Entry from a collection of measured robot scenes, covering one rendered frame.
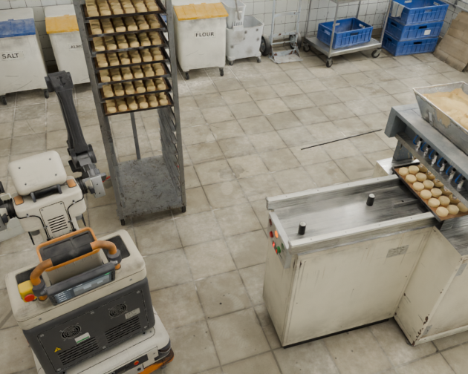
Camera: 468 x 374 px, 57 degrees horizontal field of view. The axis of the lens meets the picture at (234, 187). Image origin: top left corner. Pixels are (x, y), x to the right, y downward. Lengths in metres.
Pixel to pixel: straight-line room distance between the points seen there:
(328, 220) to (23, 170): 1.37
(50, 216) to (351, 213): 1.38
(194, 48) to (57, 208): 3.27
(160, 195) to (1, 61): 2.34
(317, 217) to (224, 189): 1.52
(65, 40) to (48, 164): 2.86
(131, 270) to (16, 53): 3.29
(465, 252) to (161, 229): 1.97
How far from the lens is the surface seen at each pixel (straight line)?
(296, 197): 2.08
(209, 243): 3.05
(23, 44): 4.79
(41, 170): 2.00
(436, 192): 2.28
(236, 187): 3.49
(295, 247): 1.86
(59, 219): 2.06
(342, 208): 2.15
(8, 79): 4.95
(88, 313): 2.02
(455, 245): 2.17
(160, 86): 2.65
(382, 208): 2.21
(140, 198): 3.22
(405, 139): 2.36
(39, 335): 2.02
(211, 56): 5.04
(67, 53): 4.80
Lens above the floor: 2.26
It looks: 40 degrees down
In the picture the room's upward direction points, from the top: 1 degrees clockwise
